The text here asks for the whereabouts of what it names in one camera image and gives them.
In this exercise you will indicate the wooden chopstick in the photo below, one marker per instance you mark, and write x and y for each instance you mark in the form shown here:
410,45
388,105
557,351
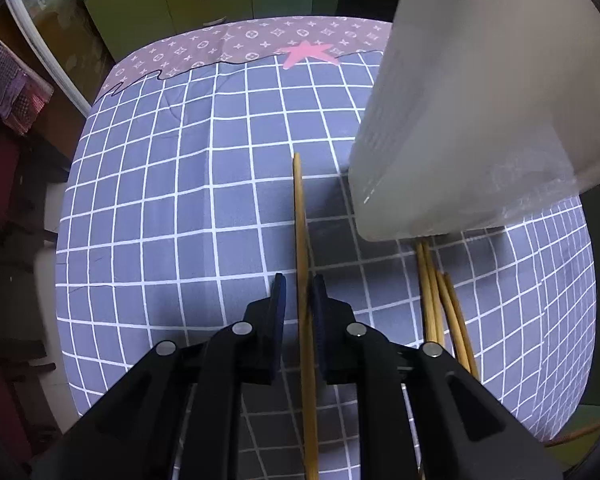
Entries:
456,323
428,319
435,295
305,328

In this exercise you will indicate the sliding glass door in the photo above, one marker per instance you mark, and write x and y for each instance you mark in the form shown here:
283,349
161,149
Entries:
63,38

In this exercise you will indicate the white plastic utensil holder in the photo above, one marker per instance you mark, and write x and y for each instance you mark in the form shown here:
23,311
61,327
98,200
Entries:
483,111

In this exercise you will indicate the purple plaid apron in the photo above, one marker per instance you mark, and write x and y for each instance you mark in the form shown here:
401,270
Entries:
23,93

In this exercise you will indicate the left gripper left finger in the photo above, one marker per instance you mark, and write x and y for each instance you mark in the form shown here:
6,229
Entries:
175,413

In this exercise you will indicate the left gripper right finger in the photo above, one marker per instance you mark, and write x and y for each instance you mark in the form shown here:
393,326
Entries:
421,415

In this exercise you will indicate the blue checkered tablecloth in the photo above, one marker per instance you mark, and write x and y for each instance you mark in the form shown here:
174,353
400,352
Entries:
178,212

